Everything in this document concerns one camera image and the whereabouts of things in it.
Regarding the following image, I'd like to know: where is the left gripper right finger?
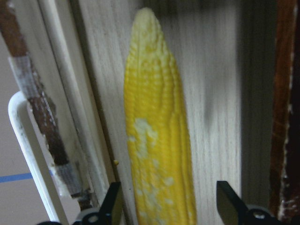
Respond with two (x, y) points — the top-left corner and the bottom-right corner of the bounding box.
(216, 180), (248, 225)

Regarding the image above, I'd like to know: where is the dark wooden drawer cabinet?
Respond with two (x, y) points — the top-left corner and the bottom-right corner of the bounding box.
(269, 0), (300, 225)

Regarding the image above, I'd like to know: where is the yellow corn cob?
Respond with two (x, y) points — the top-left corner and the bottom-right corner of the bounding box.
(124, 7), (197, 225)

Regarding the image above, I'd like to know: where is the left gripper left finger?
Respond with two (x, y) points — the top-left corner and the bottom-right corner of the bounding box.
(98, 182), (122, 225)

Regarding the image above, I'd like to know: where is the wooden drawer with white handle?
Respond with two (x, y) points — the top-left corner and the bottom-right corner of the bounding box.
(0, 0), (277, 225)

